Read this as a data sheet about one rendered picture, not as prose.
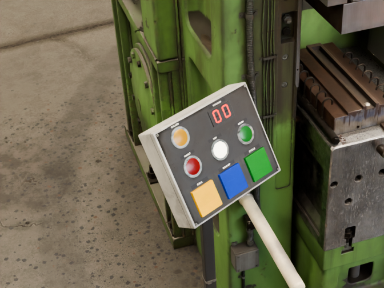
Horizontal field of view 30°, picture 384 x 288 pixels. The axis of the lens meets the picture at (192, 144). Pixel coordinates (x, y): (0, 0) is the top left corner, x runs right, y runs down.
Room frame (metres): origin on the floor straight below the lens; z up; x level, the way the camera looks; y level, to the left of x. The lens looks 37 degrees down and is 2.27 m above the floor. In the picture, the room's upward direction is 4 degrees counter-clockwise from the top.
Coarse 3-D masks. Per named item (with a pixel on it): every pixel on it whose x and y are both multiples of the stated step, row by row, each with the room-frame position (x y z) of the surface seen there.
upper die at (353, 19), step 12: (312, 0) 1.99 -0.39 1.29; (348, 0) 1.83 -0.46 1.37; (372, 0) 1.83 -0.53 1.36; (324, 12) 1.91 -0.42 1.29; (336, 12) 1.84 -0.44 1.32; (348, 12) 1.81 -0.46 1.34; (360, 12) 1.82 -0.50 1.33; (372, 12) 1.83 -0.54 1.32; (336, 24) 1.84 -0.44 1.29; (348, 24) 1.81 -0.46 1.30; (360, 24) 1.82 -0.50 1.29; (372, 24) 1.83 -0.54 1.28
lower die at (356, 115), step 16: (336, 48) 2.22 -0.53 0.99; (304, 64) 2.13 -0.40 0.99; (320, 64) 2.12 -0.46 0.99; (352, 64) 2.10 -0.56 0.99; (304, 80) 2.04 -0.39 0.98; (320, 80) 2.02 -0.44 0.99; (336, 80) 2.01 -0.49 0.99; (368, 80) 1.99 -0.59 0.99; (320, 96) 1.93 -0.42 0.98; (336, 96) 1.91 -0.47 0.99; (352, 96) 1.90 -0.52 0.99; (320, 112) 1.90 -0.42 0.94; (336, 112) 1.84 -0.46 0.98; (352, 112) 1.82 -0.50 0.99; (368, 112) 1.84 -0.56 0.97; (336, 128) 1.81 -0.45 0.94; (352, 128) 1.82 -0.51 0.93
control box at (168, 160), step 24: (216, 96) 1.65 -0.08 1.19; (240, 96) 1.67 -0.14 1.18; (168, 120) 1.58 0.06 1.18; (192, 120) 1.56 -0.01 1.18; (240, 120) 1.62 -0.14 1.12; (144, 144) 1.52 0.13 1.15; (168, 144) 1.49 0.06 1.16; (192, 144) 1.52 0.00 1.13; (240, 144) 1.58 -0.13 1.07; (264, 144) 1.62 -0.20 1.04; (168, 168) 1.45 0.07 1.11; (216, 168) 1.51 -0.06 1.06; (168, 192) 1.45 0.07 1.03; (240, 192) 1.50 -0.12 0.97; (192, 216) 1.40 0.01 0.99
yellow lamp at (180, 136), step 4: (176, 132) 1.51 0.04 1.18; (180, 132) 1.52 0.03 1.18; (184, 132) 1.52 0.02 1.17; (176, 136) 1.51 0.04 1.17; (180, 136) 1.51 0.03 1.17; (184, 136) 1.52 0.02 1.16; (176, 140) 1.50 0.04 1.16; (180, 140) 1.50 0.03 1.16; (184, 140) 1.51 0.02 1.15; (180, 144) 1.50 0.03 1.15; (184, 144) 1.50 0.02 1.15
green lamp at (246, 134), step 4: (244, 128) 1.61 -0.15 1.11; (248, 128) 1.62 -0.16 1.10; (240, 132) 1.60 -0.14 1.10; (244, 132) 1.60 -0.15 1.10; (248, 132) 1.61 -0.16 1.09; (240, 136) 1.59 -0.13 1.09; (244, 136) 1.60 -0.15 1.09; (248, 136) 1.60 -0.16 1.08; (244, 140) 1.59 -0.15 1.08; (248, 140) 1.60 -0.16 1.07
